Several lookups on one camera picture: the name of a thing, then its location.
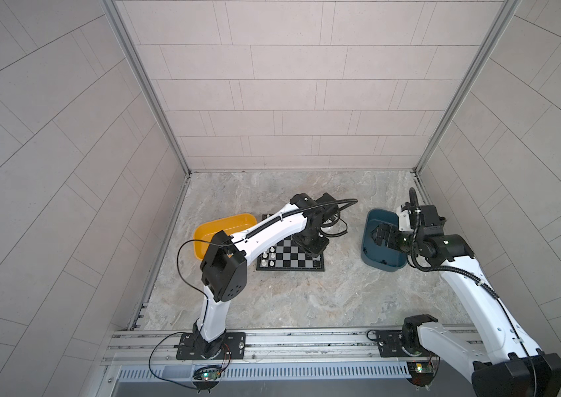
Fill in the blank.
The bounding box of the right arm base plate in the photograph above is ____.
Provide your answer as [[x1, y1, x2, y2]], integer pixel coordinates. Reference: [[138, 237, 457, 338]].
[[366, 330, 436, 358]]

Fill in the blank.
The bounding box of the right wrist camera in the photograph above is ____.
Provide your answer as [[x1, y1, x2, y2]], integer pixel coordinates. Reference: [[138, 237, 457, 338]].
[[396, 204, 413, 233]]

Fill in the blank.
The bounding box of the aluminium mounting rail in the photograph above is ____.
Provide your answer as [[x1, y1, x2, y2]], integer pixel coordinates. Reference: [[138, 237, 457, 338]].
[[101, 324, 517, 366]]

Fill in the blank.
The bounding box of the left green circuit board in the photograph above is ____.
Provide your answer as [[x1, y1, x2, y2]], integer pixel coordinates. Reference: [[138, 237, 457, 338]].
[[192, 365, 223, 382]]

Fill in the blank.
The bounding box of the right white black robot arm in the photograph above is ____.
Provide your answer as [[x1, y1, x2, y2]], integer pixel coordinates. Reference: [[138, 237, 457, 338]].
[[361, 189, 561, 396]]

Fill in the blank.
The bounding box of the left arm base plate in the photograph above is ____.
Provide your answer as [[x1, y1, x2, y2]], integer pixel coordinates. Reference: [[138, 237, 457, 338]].
[[176, 332, 247, 361]]

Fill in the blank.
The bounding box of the teal plastic bin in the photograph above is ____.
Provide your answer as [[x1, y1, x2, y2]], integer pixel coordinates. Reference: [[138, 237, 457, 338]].
[[361, 208, 406, 272]]

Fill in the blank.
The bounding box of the left black cable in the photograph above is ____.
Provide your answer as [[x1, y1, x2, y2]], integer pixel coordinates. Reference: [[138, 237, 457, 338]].
[[148, 239, 232, 390]]

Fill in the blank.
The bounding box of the ventilation grille strip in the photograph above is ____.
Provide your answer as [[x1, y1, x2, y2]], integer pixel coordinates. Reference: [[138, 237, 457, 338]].
[[118, 362, 411, 383]]

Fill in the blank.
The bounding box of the black white chessboard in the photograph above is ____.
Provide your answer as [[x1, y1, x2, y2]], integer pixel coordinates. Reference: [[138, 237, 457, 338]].
[[256, 237, 324, 272]]

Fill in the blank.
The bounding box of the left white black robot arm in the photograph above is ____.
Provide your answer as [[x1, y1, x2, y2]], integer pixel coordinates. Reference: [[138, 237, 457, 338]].
[[192, 193, 358, 359]]

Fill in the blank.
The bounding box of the right circuit board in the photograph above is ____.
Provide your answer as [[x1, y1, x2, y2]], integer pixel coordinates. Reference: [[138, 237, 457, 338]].
[[407, 362, 437, 387]]

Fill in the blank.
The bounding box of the yellow plastic tray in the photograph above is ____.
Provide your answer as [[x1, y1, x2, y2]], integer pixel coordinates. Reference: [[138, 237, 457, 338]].
[[193, 213, 257, 261]]

